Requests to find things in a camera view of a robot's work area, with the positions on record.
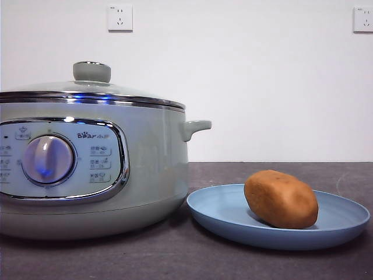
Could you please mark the brown potato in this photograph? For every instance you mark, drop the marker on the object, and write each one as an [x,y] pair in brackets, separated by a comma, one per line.
[280,199]

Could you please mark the glass lid with green knob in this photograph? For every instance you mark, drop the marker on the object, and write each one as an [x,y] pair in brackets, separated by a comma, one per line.
[87,87]

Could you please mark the pale green electric steamer pot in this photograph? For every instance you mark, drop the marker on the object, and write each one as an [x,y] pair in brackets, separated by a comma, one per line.
[151,163]

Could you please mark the blue round plate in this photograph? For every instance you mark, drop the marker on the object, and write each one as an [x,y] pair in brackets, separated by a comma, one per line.
[220,210]

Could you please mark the white round steamer dial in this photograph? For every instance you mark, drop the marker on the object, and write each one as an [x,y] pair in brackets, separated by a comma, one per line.
[48,160]

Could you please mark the white wall socket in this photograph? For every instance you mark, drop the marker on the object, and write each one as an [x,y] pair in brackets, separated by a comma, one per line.
[120,18]
[363,20]

